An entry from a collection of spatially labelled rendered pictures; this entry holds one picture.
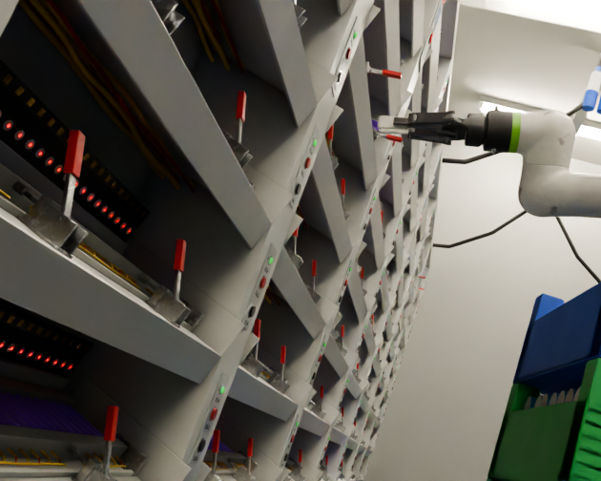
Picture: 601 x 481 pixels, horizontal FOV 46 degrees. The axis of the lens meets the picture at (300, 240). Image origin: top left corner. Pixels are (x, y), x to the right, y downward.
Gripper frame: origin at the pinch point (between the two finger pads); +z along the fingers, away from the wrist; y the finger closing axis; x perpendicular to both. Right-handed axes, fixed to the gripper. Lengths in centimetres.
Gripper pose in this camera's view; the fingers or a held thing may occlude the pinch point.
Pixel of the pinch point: (393, 125)
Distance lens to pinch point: 168.7
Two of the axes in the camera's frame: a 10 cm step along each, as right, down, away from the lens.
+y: -1.4, -3.1, -9.4
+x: -1.4, 9.5, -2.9
